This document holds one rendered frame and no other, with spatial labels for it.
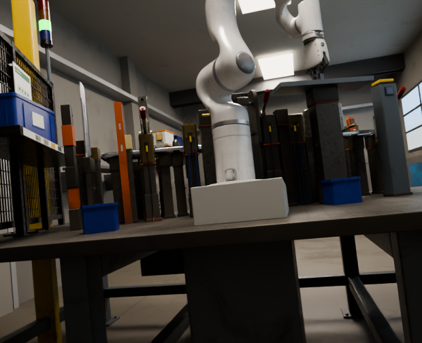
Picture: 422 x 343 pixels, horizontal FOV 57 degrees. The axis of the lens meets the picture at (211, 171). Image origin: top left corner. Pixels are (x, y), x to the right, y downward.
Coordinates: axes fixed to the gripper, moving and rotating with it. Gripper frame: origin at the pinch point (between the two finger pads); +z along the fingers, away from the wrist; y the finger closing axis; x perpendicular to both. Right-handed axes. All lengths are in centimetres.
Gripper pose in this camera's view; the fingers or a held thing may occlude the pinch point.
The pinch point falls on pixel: (318, 79)
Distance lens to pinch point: 162.5
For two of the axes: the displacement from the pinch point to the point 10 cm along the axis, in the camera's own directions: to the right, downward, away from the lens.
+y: -4.5, 1.0, 8.9
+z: 1.1, 9.9, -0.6
